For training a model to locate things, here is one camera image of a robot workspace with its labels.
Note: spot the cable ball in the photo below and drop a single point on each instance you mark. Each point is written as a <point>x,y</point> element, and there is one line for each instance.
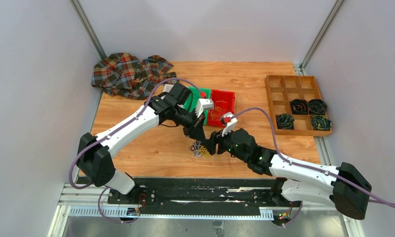
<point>198,149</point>

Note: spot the red plastic bin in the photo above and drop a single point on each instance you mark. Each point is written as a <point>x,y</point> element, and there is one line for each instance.
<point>224,102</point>

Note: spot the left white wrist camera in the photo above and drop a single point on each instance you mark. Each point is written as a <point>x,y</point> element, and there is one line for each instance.
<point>203,104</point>

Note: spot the right aluminium corner post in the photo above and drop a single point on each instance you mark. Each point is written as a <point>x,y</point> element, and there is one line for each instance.
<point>338,4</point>

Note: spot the plaid flannel shirt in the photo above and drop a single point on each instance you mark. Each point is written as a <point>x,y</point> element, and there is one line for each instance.
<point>122,74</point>

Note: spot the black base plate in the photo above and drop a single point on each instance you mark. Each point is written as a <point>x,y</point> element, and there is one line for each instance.
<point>201,196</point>

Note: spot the aluminium corner post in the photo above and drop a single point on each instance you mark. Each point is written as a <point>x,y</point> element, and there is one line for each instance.
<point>338,4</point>
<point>77,6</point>

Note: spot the wooden compartment tray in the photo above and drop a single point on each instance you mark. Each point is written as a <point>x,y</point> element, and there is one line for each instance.
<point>296,106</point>

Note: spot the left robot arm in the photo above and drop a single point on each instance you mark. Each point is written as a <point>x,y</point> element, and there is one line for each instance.
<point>95,152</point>

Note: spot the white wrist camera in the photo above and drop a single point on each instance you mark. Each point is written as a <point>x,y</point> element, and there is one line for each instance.
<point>203,104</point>
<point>229,121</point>

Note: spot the aluminium frame rail front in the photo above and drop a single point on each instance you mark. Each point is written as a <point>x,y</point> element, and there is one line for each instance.
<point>79,213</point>

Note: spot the white plastic bin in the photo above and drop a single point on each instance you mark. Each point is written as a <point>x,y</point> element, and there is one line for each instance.
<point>167,88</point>

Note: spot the green plastic bin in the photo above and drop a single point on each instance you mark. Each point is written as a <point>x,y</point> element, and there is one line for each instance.
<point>192,100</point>

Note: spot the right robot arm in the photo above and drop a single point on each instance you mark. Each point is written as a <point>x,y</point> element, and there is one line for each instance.
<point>342,187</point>

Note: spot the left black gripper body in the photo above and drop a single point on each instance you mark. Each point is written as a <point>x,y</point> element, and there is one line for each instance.
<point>186,119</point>

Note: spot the left aluminium corner post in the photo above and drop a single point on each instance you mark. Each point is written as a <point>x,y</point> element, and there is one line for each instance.
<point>77,6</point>

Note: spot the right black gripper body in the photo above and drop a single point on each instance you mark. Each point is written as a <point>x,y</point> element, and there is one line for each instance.
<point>225,144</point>

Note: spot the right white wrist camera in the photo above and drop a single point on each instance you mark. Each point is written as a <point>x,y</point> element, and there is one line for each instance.
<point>229,121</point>

